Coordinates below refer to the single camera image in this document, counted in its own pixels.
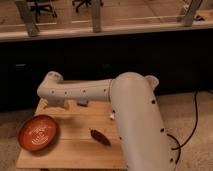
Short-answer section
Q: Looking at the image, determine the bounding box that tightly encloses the red ceramic bowl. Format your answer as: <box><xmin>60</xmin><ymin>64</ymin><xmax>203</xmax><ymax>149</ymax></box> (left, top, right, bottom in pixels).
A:
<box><xmin>18</xmin><ymin>115</ymin><xmax>57</xmax><ymax>152</ymax></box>

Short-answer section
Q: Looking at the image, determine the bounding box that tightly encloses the clear plastic cup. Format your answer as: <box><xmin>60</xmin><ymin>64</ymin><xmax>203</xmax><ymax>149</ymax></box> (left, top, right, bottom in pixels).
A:
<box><xmin>146</xmin><ymin>75</ymin><xmax>159</xmax><ymax>90</ymax></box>

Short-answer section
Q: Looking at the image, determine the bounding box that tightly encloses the dark red chili pepper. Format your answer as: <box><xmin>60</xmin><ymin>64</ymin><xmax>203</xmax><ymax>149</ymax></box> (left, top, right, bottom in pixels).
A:
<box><xmin>90</xmin><ymin>129</ymin><xmax>111</xmax><ymax>146</ymax></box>

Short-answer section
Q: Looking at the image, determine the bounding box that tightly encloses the left grey desk leg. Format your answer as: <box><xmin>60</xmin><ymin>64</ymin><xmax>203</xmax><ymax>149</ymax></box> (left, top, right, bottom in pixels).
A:
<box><xmin>15</xmin><ymin>0</ymin><xmax>39</xmax><ymax>37</ymax></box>

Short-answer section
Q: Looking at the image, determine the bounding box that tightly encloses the black office chair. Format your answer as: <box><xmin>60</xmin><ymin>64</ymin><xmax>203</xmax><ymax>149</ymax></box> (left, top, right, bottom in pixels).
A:
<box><xmin>72</xmin><ymin>0</ymin><xmax>104</xmax><ymax>13</ymax></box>
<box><xmin>27</xmin><ymin>0</ymin><xmax>57</xmax><ymax>22</ymax></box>

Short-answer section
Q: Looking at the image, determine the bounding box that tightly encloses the right black office chair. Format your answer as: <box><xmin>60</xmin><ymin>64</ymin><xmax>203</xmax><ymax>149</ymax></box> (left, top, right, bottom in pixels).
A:
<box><xmin>72</xmin><ymin>0</ymin><xmax>104</xmax><ymax>13</ymax></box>

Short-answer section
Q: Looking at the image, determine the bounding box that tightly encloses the middle grey desk leg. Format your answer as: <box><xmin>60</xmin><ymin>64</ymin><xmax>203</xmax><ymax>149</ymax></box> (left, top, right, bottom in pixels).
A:
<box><xmin>91</xmin><ymin>0</ymin><xmax>101</xmax><ymax>33</ymax></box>

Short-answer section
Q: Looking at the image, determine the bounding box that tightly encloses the left black office chair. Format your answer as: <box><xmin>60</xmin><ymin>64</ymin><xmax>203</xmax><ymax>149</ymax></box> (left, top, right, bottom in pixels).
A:
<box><xmin>27</xmin><ymin>0</ymin><xmax>57</xmax><ymax>22</ymax></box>

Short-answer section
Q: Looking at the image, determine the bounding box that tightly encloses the black floor cable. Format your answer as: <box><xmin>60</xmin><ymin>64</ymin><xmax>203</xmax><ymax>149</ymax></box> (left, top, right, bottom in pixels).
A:
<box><xmin>166</xmin><ymin>88</ymin><xmax>200</xmax><ymax>166</ymax></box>

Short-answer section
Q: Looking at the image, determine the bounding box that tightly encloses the grey desk leg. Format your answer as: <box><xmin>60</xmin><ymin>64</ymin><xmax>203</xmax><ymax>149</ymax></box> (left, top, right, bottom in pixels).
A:
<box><xmin>91</xmin><ymin>0</ymin><xmax>101</xmax><ymax>33</ymax></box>
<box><xmin>15</xmin><ymin>0</ymin><xmax>39</xmax><ymax>37</ymax></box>
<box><xmin>181</xmin><ymin>0</ymin><xmax>203</xmax><ymax>27</ymax></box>

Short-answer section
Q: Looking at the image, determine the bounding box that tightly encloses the right grey desk leg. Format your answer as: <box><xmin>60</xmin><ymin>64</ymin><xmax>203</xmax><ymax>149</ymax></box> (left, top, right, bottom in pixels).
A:
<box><xmin>181</xmin><ymin>0</ymin><xmax>203</xmax><ymax>27</ymax></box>

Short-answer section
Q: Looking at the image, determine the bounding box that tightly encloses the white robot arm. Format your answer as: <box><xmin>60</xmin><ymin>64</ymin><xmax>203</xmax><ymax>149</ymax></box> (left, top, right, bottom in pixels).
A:
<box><xmin>37</xmin><ymin>71</ymin><xmax>175</xmax><ymax>171</ymax></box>

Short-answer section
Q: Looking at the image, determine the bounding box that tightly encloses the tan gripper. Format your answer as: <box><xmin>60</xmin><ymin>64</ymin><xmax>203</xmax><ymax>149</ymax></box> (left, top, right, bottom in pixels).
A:
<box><xmin>44</xmin><ymin>100</ymin><xmax>69</xmax><ymax>110</ymax></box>

